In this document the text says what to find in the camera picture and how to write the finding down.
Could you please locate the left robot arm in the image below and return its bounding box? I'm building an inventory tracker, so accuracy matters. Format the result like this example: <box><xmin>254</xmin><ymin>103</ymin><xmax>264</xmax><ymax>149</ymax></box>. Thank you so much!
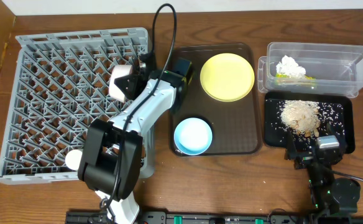
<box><xmin>77</xmin><ymin>58</ymin><xmax>193</xmax><ymax>223</ymax></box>

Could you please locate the white napkin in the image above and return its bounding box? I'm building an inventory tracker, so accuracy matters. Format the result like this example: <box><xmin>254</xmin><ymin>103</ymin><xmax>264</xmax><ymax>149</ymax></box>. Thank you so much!
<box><xmin>276</xmin><ymin>55</ymin><xmax>306</xmax><ymax>77</ymax></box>

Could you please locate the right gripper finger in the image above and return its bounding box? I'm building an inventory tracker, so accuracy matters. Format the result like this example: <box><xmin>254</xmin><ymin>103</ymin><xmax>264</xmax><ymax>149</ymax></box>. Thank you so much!
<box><xmin>326</xmin><ymin>123</ymin><xmax>343</xmax><ymax>143</ymax></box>
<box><xmin>285</xmin><ymin>129</ymin><xmax>296</xmax><ymax>160</ymax></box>

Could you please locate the light blue bowl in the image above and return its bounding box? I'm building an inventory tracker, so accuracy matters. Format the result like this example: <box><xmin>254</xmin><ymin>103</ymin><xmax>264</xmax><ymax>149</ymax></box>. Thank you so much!
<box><xmin>173</xmin><ymin>118</ymin><xmax>213</xmax><ymax>156</ymax></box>

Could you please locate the clear plastic waste bin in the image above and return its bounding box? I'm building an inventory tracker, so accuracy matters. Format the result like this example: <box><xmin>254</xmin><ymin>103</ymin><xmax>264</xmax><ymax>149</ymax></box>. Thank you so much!
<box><xmin>257</xmin><ymin>42</ymin><xmax>363</xmax><ymax>98</ymax></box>

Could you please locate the white paper cup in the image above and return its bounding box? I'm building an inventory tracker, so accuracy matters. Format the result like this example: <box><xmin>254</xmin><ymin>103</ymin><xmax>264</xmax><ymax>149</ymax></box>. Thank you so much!
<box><xmin>65</xmin><ymin>149</ymin><xmax>83</xmax><ymax>170</ymax></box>

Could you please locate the grey plastic dish rack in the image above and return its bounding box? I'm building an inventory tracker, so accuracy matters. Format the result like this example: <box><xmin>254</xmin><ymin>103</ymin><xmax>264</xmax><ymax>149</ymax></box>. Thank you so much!
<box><xmin>0</xmin><ymin>27</ymin><xmax>151</xmax><ymax>185</ymax></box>

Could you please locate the black food waste tray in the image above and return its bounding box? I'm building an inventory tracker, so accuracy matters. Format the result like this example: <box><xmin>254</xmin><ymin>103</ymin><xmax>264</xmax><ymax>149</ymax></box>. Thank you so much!
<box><xmin>264</xmin><ymin>91</ymin><xmax>356</xmax><ymax>154</ymax></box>

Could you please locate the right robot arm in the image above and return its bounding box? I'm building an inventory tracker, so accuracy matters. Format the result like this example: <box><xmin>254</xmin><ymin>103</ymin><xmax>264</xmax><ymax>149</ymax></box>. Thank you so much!
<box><xmin>285</xmin><ymin>124</ymin><xmax>361</xmax><ymax>219</ymax></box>

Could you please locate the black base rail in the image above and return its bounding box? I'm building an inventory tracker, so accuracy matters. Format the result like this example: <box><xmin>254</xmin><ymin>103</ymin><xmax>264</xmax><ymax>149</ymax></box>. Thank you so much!
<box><xmin>65</xmin><ymin>212</ymin><xmax>363</xmax><ymax>224</ymax></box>

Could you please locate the green orange snack wrapper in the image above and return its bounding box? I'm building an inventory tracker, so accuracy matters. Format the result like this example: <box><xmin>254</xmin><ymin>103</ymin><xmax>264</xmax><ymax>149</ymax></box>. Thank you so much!
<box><xmin>275</xmin><ymin>73</ymin><xmax>316</xmax><ymax>85</ymax></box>

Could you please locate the yellow round plate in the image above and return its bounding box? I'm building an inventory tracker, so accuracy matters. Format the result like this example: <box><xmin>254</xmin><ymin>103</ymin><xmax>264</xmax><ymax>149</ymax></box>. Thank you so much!
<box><xmin>200</xmin><ymin>53</ymin><xmax>255</xmax><ymax>102</ymax></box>

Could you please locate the dark brown serving tray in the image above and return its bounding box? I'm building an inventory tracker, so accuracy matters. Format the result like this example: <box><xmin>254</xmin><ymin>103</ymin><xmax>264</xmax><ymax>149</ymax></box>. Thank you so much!
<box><xmin>168</xmin><ymin>43</ymin><xmax>263</xmax><ymax>157</ymax></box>

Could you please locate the white bowl with food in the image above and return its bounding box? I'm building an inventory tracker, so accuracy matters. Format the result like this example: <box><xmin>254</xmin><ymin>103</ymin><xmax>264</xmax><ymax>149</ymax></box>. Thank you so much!
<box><xmin>109</xmin><ymin>65</ymin><xmax>133</xmax><ymax>103</ymax></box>

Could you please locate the rice food scraps pile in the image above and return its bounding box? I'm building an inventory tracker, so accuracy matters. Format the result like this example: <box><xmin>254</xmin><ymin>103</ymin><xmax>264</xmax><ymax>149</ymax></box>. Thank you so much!
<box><xmin>281</xmin><ymin>100</ymin><xmax>320</xmax><ymax>149</ymax></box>

